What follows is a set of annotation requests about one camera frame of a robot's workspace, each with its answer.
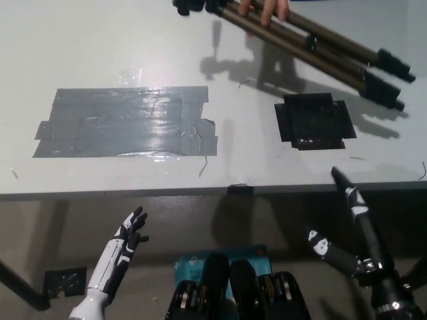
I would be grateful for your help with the grey duct tape patch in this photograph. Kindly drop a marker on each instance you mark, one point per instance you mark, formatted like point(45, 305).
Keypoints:
point(126, 123)

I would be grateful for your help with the black robot torso blocks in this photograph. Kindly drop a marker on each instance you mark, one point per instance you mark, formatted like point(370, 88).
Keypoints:
point(240, 293)

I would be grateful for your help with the small black tape strip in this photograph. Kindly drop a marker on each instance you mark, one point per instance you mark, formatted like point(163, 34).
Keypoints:
point(240, 190)

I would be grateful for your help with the black floor tape patch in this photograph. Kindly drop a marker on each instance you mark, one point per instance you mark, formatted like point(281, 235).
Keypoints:
point(65, 281)

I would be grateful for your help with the person's bare hand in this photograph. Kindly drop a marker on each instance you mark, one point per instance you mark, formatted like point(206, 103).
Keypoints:
point(269, 13)

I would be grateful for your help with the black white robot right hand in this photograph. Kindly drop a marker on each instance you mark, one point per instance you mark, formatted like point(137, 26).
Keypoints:
point(367, 233)

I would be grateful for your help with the black tape square patch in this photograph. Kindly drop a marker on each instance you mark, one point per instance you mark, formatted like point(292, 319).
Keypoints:
point(313, 123)

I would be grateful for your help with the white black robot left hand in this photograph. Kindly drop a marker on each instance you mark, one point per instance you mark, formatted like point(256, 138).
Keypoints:
point(113, 256)

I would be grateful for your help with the black table leg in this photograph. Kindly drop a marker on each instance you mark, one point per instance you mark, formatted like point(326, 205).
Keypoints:
point(23, 286)

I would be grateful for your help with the bronze and black camera tripod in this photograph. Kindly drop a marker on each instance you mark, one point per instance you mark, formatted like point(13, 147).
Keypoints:
point(377, 88)

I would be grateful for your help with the teal printed box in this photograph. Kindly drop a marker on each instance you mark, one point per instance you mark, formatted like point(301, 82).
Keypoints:
point(258, 263)

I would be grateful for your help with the clear tape patch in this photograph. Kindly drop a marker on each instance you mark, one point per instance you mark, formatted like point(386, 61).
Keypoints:
point(130, 76)

